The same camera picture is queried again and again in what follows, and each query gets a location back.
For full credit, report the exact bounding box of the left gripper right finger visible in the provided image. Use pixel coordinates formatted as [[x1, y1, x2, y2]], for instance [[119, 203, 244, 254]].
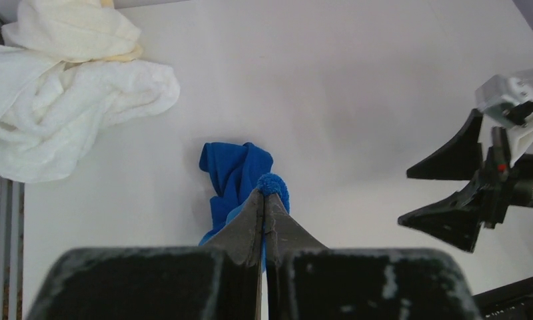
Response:
[[265, 194, 328, 265]]

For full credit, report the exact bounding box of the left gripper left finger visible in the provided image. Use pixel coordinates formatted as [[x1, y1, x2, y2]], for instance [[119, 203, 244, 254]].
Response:
[[203, 189, 265, 267]]

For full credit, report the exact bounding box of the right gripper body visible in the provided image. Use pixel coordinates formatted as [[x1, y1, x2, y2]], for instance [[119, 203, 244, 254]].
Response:
[[480, 127, 533, 229]]

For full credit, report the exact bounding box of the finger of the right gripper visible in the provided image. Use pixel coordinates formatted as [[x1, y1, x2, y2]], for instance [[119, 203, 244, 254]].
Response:
[[406, 109, 483, 181], [397, 182, 484, 253]]

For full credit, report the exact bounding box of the blue towel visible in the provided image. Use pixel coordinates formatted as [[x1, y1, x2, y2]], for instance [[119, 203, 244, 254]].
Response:
[[199, 142, 290, 245]]

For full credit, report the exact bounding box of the white towel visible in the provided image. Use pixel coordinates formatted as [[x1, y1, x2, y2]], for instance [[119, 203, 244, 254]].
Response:
[[0, 45, 180, 183]]

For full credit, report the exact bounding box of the cream towel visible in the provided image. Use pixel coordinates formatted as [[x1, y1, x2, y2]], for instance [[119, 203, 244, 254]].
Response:
[[1, 1, 143, 63]]

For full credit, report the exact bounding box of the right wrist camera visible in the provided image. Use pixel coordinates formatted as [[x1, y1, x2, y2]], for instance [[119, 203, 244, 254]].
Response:
[[475, 69, 533, 166]]

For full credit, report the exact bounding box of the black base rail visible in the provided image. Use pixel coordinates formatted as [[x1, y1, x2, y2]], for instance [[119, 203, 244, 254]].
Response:
[[474, 277, 533, 320]]

